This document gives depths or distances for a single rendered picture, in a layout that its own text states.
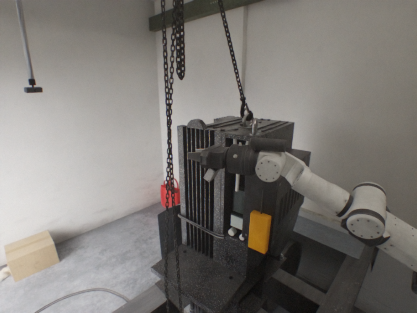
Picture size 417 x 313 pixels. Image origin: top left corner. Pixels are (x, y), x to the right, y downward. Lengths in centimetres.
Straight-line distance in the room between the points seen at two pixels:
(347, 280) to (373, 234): 115
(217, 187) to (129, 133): 229
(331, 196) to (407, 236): 19
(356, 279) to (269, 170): 132
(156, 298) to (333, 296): 102
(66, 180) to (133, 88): 141
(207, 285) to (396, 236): 83
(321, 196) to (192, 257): 89
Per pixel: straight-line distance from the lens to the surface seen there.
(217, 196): 108
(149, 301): 149
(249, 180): 86
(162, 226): 149
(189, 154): 71
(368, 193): 66
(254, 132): 89
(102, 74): 303
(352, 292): 171
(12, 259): 290
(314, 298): 158
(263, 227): 89
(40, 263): 299
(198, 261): 132
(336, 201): 63
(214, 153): 65
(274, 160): 58
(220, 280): 123
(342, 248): 200
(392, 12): 199
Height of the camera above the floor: 180
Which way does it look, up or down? 18 degrees down
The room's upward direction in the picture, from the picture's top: straight up
